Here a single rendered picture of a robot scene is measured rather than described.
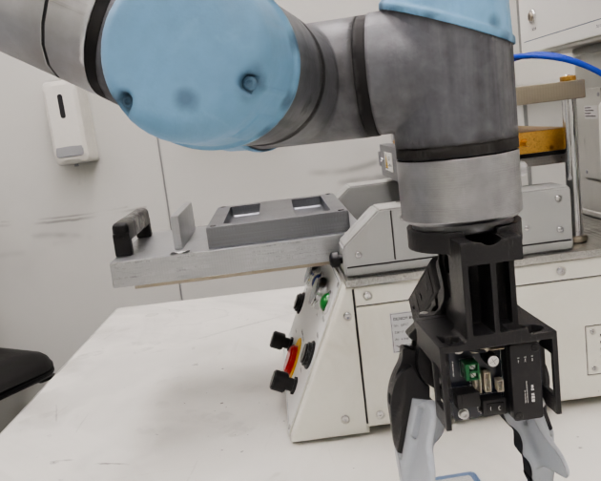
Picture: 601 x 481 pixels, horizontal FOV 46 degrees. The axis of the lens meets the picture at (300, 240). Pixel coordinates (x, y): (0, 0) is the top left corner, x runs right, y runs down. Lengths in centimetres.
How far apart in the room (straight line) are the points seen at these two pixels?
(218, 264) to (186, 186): 158
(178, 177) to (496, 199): 201
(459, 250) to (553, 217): 41
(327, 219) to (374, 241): 8
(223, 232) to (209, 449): 25
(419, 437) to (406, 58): 25
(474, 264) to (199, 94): 20
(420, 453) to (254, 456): 35
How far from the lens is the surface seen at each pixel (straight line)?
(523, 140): 86
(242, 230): 82
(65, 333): 258
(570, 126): 85
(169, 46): 30
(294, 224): 82
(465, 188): 42
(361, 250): 77
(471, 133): 42
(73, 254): 251
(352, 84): 43
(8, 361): 233
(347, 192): 104
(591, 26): 92
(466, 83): 42
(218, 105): 29
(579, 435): 82
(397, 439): 52
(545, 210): 81
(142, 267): 83
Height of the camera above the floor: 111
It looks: 10 degrees down
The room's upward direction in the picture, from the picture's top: 7 degrees counter-clockwise
